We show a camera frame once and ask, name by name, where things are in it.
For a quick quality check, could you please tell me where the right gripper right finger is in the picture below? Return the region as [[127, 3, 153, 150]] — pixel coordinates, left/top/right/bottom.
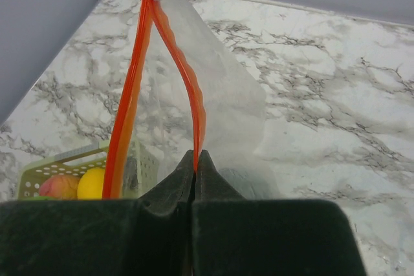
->
[[191, 151, 366, 275]]

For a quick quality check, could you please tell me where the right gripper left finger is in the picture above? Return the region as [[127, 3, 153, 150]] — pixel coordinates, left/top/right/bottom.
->
[[1, 151, 195, 275]]

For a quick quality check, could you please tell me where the clear zip bag orange zipper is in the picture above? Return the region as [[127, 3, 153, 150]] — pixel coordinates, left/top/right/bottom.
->
[[103, 0, 279, 200]]

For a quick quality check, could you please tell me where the green perforated plastic basket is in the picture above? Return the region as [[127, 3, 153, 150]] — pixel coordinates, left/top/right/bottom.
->
[[17, 138, 159, 199]]

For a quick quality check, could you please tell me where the orange fruit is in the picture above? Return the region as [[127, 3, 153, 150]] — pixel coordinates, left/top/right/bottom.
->
[[77, 167, 105, 200]]

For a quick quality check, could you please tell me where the peach fruit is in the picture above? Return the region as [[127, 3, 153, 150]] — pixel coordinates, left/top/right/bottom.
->
[[39, 175, 80, 200]]

